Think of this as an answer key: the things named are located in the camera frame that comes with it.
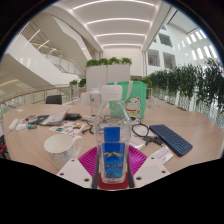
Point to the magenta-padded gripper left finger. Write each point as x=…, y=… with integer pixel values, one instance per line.
x=87, y=160

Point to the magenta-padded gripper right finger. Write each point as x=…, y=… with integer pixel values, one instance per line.
x=136, y=160

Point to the clear blue-labelled water bottle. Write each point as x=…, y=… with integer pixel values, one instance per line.
x=112, y=160

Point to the small white card box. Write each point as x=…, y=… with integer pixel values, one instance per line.
x=136, y=142

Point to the small black adapter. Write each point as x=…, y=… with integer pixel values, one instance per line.
x=150, y=140

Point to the white ceramic mug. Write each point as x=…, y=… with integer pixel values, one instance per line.
x=60, y=150

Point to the colourful sticker sheet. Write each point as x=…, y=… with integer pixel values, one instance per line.
x=66, y=128

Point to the dark blue compact keyboard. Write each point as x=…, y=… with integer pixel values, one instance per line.
x=171, y=140

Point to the small black pouch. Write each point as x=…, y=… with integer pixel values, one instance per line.
x=72, y=116

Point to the grey notebook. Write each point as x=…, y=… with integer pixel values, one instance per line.
x=55, y=118

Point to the clear plastic tumbler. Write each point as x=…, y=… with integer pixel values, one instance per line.
x=94, y=103

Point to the green cat-print tote bag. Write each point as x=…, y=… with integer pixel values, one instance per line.
x=137, y=91

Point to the black office chair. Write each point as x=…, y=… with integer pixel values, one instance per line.
x=53, y=99

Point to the white remote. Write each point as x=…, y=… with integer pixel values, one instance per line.
x=13, y=124

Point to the red and black chair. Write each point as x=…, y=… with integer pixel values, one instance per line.
x=2, y=146

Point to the row of green hedge plants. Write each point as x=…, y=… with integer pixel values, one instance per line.
x=193, y=80

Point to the group of ceiling light strips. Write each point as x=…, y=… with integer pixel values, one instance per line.
x=116, y=20

